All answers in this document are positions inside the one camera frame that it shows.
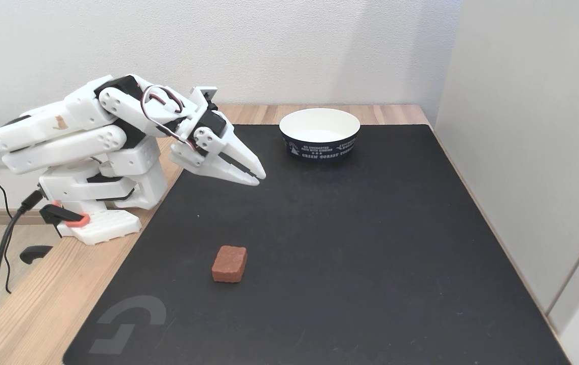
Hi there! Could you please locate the thick black cable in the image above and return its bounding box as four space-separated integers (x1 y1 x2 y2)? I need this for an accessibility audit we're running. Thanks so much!
0 190 45 313

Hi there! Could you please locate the red white black servo wire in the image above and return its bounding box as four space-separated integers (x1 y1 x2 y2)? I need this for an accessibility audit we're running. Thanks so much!
140 85 200 153

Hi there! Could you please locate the white and navy paper bowl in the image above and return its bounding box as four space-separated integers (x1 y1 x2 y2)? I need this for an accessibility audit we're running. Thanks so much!
279 108 361 161

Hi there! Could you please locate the brown block toy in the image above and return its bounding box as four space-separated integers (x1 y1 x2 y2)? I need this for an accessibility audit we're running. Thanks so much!
211 245 248 283

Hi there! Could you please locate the black desk mat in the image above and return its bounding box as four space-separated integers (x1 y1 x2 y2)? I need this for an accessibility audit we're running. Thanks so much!
62 124 571 365

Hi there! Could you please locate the black and orange clamp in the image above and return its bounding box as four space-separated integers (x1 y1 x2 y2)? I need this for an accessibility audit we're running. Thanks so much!
19 202 91 265

